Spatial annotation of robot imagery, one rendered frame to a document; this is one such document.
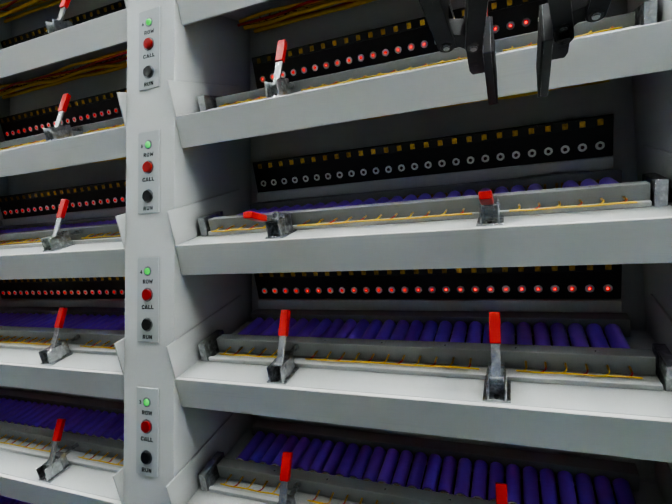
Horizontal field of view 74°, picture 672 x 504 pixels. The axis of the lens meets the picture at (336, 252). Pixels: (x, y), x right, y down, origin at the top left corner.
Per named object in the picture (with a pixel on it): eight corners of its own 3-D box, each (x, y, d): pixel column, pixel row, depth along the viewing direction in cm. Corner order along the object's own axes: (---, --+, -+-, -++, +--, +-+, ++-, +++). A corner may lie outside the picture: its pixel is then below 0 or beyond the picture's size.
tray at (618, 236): (694, 262, 42) (701, 160, 39) (181, 275, 64) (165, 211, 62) (638, 216, 60) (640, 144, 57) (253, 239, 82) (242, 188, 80)
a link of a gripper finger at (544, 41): (539, 4, 31) (551, 1, 30) (535, 66, 37) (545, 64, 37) (541, 41, 30) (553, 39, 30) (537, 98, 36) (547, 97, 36)
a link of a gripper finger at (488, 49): (493, 51, 31) (482, 53, 31) (498, 104, 37) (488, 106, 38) (492, 15, 32) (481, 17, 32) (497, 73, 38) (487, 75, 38)
